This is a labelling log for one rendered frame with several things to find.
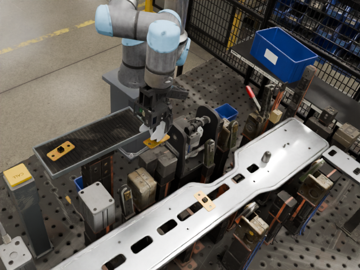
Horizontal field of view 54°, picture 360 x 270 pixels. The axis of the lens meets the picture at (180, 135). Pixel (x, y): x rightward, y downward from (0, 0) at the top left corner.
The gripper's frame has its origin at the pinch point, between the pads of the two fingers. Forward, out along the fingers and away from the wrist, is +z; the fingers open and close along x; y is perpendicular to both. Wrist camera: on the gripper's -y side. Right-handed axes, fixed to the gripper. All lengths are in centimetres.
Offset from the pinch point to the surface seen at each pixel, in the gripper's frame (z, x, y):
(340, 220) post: 55, 55, -72
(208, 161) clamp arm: 24.8, 5.2, -25.7
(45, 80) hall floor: 117, -200, -72
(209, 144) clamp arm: 16.8, 3.8, -25.6
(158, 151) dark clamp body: 19.2, -7.2, -10.2
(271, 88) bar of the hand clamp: 4, 6, -60
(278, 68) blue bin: 15, -7, -96
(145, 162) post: 17.5, -5.1, -1.9
